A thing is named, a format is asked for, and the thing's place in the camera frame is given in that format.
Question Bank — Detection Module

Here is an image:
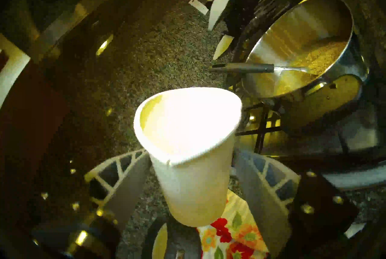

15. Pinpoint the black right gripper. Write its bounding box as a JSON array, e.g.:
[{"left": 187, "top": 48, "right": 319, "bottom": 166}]
[{"left": 207, "top": 0, "right": 266, "bottom": 61}]

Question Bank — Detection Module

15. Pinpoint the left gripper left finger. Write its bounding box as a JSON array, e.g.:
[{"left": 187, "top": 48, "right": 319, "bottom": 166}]
[{"left": 84, "top": 149, "right": 152, "bottom": 233}]

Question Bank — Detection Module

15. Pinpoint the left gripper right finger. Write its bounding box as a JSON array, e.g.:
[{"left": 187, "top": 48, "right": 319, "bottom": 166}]
[{"left": 232, "top": 149, "right": 302, "bottom": 257}]

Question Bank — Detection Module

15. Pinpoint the black-handled metal spoon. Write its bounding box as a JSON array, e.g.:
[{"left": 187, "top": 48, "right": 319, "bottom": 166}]
[{"left": 209, "top": 62, "right": 317, "bottom": 76}]

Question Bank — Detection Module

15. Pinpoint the white paper cup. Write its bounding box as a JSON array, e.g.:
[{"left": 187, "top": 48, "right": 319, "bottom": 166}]
[{"left": 134, "top": 87, "right": 242, "bottom": 227}]

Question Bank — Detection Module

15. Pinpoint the stainless steel pot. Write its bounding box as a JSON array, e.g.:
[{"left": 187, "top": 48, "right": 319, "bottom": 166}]
[{"left": 241, "top": 0, "right": 370, "bottom": 129}]

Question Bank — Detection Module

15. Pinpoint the floral kitchen towel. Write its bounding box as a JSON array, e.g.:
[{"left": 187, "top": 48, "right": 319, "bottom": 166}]
[{"left": 196, "top": 189, "right": 269, "bottom": 259}]

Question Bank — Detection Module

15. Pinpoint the small dark saucepan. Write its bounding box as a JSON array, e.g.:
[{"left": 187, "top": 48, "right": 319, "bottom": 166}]
[{"left": 142, "top": 218, "right": 202, "bottom": 259}]

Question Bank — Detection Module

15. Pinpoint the stainless gas cooktop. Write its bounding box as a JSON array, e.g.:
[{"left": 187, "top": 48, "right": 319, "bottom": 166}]
[{"left": 229, "top": 0, "right": 386, "bottom": 189}]

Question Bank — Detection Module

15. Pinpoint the white wall power outlet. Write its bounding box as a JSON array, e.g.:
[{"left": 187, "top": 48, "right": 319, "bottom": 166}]
[{"left": 188, "top": 0, "right": 209, "bottom": 15}]

